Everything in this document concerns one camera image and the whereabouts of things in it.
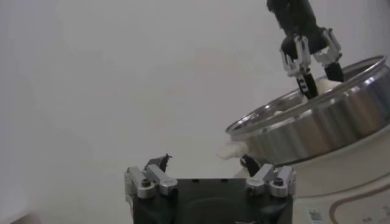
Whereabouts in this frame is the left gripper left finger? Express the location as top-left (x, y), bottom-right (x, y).
top-left (124, 153), bottom-right (179, 200)

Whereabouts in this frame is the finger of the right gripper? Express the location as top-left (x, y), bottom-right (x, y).
top-left (278, 34), bottom-right (319, 100)
top-left (312, 27), bottom-right (346, 83)

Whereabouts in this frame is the stainless steel inner pot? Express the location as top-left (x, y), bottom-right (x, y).
top-left (224, 54), bottom-right (390, 167)

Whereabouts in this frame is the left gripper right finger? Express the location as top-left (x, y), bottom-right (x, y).
top-left (239, 153), bottom-right (297, 199)

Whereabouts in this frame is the steel steamer pot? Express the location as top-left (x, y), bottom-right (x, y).
top-left (215, 124), bottom-right (390, 224)

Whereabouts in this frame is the white steamed baozi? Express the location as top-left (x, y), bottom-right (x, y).
top-left (301, 77), bottom-right (344, 103)

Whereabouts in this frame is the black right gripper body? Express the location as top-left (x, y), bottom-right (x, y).
top-left (266, 0), bottom-right (329, 60)

